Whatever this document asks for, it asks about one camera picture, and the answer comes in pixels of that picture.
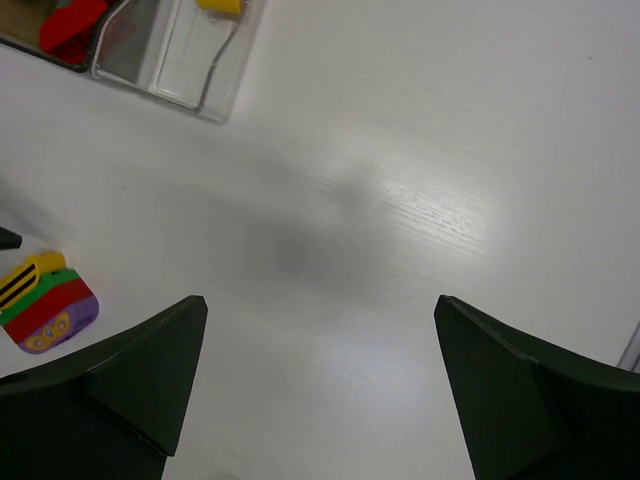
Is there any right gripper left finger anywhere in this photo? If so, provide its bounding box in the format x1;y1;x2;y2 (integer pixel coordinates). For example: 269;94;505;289
1;295;208;479

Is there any clear container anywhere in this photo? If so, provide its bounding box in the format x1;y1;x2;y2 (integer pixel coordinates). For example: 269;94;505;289
90;1;265;123

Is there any red arched lego brick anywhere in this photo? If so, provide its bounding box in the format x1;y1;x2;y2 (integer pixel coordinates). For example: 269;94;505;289
39;0;109;65

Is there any striped lego block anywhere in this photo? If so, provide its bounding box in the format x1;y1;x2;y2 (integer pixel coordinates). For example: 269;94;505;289
1;251;99;354

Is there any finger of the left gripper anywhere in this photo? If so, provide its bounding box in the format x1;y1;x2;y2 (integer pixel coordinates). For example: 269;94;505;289
0;227;22;250

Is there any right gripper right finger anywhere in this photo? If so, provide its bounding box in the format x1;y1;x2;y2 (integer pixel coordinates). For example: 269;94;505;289
434;295;639;479

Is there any grey translucent container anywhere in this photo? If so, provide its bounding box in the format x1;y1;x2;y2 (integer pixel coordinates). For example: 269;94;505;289
1;0;118;73

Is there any yellow oval lego brick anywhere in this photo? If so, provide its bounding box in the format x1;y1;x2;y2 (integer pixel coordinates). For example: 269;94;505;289
196;0;246;16

